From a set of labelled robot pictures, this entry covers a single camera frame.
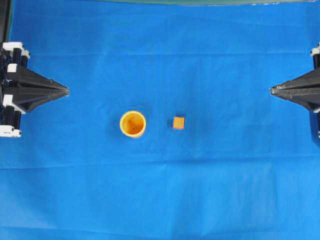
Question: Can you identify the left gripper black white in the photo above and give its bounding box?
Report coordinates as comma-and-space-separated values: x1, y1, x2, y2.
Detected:
0, 42, 69, 138

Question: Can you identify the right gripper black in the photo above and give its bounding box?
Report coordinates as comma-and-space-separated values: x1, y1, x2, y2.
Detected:
269, 42, 320, 146

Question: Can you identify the orange cube block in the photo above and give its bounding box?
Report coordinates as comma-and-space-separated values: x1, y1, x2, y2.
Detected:
172, 116, 185, 130

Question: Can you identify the blue table cloth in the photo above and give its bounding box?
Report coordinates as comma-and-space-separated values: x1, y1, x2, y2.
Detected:
0, 0, 320, 240

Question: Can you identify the yellow plastic cup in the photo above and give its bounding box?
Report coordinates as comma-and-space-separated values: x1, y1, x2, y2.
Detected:
119, 111, 147, 138

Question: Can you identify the black frame post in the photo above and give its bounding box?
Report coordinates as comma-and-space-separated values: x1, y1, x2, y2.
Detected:
0, 0, 12, 43

